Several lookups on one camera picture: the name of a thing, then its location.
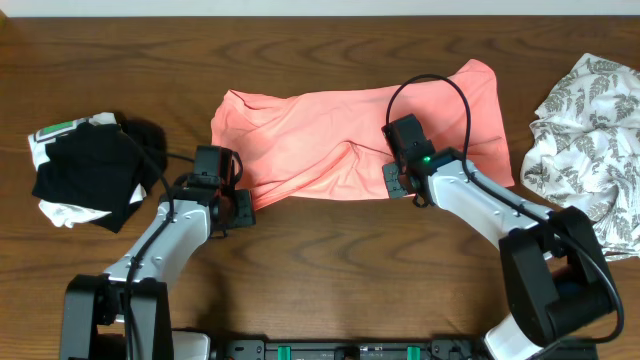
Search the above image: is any white fern print cloth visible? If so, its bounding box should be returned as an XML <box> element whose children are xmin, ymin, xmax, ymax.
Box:
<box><xmin>520</xmin><ymin>53</ymin><xmax>639</xmax><ymax>261</ymax></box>

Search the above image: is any black folded garment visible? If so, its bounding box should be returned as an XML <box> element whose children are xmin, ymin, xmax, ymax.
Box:
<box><xmin>31</xmin><ymin>117</ymin><xmax>168</xmax><ymax>234</ymax></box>

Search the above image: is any left black cable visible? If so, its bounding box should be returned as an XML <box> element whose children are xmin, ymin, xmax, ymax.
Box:
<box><xmin>117</xmin><ymin>127</ymin><xmax>196</xmax><ymax>360</ymax></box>

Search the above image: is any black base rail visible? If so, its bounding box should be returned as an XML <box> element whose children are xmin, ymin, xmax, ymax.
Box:
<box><xmin>169</xmin><ymin>329</ymin><xmax>599</xmax><ymax>360</ymax></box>

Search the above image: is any white garment with green print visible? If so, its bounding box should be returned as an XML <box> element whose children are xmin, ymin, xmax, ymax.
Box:
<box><xmin>27</xmin><ymin>112</ymin><xmax>148</xmax><ymax>230</ymax></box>

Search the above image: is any black cable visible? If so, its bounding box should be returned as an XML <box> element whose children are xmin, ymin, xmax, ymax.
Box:
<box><xmin>384</xmin><ymin>73</ymin><xmax>626</xmax><ymax>351</ymax></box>
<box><xmin>117</xmin><ymin>127</ymin><xmax>196</xmax><ymax>360</ymax></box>

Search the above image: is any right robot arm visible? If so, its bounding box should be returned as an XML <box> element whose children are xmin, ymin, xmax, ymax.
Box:
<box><xmin>382</xmin><ymin>115</ymin><xmax>624</xmax><ymax>359</ymax></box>

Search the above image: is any right black cable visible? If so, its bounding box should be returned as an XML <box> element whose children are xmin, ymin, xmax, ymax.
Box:
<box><xmin>384</xmin><ymin>73</ymin><xmax>626</xmax><ymax>351</ymax></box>

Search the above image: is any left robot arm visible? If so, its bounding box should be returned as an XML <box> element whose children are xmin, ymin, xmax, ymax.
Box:
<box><xmin>59</xmin><ymin>145</ymin><xmax>256</xmax><ymax>360</ymax></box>

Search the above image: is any pink t-shirt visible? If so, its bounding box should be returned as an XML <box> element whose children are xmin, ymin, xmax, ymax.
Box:
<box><xmin>211</xmin><ymin>59</ymin><xmax>515</xmax><ymax>209</ymax></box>

